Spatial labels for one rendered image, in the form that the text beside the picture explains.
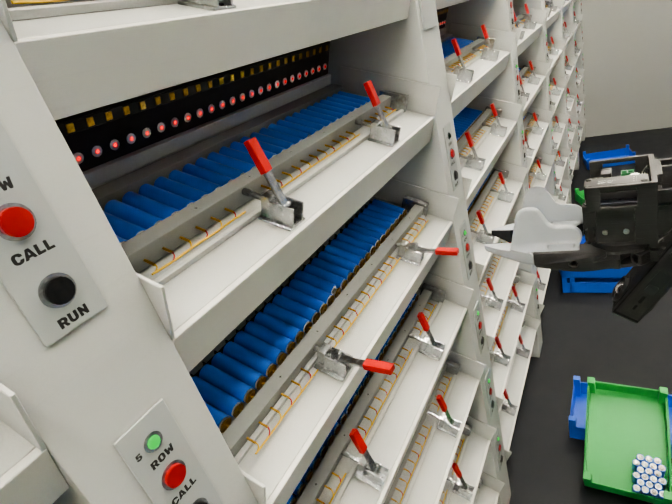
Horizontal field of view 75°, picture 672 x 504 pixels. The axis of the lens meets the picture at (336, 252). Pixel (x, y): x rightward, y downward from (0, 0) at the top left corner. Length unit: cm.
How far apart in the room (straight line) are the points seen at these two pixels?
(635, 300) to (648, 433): 115
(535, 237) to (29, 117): 42
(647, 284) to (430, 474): 57
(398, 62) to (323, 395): 55
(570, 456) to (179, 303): 144
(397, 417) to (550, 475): 92
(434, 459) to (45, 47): 86
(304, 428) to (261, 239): 21
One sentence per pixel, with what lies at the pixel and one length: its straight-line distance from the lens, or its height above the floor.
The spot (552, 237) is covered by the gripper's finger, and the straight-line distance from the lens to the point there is 48.
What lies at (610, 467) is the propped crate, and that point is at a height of 3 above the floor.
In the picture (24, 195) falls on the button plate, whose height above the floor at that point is 127.
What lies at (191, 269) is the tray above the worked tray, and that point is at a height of 116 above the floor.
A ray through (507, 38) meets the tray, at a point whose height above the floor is 118.
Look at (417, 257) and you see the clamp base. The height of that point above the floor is 96.
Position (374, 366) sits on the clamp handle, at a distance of 51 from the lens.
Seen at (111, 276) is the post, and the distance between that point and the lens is 31.
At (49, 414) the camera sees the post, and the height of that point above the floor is 116.
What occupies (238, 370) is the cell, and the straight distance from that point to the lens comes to 53.
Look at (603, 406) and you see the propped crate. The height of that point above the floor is 10.
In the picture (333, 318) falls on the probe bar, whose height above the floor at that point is 99.
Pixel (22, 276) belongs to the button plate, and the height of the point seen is 124.
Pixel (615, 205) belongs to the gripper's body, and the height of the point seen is 111.
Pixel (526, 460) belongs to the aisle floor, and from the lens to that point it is 164.
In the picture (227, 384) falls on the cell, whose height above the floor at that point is 100.
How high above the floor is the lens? 130
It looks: 24 degrees down
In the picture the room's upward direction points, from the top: 17 degrees counter-clockwise
